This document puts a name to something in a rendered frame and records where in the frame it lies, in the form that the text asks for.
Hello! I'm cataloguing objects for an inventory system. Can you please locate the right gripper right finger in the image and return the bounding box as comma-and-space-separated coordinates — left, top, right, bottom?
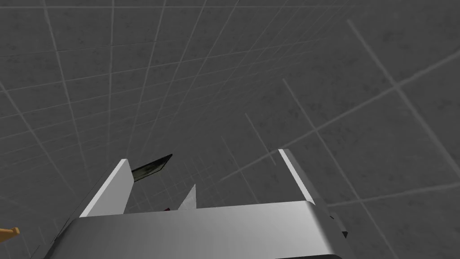
278, 148, 328, 209

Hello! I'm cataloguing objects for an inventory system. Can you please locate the dark framed wall picture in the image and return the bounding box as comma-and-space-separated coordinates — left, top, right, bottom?
131, 154, 173, 182

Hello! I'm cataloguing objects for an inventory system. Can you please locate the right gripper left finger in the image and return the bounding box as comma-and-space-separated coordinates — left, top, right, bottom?
79, 158, 135, 218

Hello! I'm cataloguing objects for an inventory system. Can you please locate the orange wooden object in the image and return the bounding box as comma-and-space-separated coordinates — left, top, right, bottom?
0, 227, 20, 244

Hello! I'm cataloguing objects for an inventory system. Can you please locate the pale grey pointed object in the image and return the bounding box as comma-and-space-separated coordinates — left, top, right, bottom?
177, 183, 197, 211

